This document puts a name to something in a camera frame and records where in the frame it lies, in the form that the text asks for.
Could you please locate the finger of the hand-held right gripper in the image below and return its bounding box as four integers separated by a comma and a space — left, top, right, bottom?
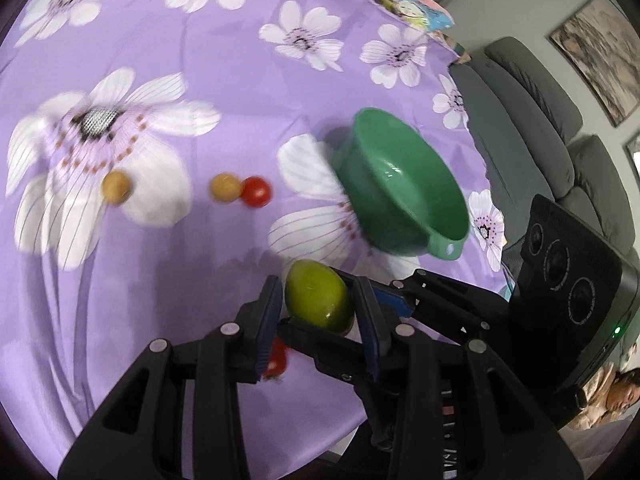
370, 269, 513, 348
276, 319, 396, 453

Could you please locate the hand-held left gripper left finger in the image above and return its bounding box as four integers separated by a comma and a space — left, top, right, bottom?
57, 275, 284, 480

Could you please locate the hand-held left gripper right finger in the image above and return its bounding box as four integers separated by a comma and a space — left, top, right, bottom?
350, 276, 571, 480

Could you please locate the red cherry tomato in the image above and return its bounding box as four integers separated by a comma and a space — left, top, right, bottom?
240, 176, 273, 209
262, 337, 290, 380

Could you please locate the green plum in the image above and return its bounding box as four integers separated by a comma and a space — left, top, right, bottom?
284, 259, 357, 333

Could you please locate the green plastic bowl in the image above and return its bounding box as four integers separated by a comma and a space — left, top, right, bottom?
327, 107, 471, 261

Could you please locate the yellow round fruit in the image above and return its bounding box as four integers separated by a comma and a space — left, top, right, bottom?
209, 173, 243, 204
101, 170, 135, 205

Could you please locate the light blue printed cloth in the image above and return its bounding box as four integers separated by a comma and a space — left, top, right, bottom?
500, 255, 518, 306

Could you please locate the grey sofa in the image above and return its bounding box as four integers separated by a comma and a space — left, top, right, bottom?
447, 35, 636, 281

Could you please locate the purple floral tablecloth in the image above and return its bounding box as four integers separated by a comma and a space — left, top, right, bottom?
0, 0, 508, 480

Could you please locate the cartoon printed cushion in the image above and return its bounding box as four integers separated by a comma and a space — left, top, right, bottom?
377, 0, 457, 32

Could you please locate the small framed wall picture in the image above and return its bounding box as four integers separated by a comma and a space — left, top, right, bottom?
623, 132, 640, 181

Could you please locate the large framed wall picture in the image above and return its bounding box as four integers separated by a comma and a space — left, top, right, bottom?
549, 0, 640, 128

